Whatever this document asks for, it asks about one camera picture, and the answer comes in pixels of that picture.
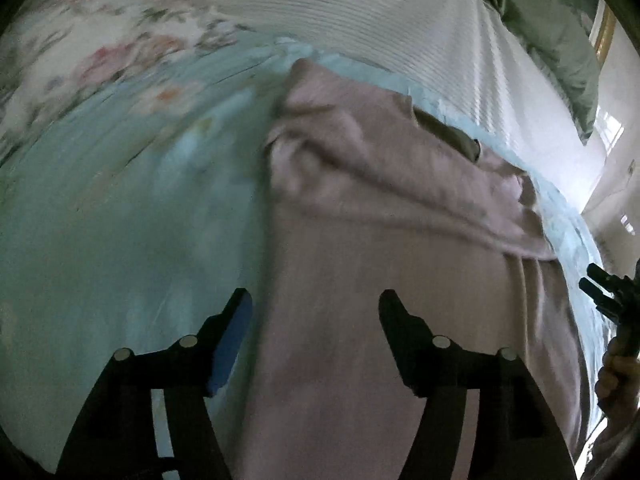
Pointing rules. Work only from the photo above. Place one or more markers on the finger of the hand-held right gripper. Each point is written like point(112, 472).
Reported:
point(602, 290)

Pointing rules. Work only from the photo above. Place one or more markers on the person's right hand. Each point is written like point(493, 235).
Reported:
point(617, 385)

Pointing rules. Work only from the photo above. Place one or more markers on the white striped blanket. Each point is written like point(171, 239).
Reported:
point(400, 25)

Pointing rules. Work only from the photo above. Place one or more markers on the pink small garment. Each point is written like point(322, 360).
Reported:
point(380, 240)

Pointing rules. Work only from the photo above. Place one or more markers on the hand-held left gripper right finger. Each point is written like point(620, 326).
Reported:
point(400, 332)

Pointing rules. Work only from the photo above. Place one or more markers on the window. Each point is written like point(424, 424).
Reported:
point(603, 35)

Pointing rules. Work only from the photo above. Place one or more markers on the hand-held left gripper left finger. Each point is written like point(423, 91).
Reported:
point(234, 336)

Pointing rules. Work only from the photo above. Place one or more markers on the light blue floral bed sheet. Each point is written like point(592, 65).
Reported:
point(125, 200)

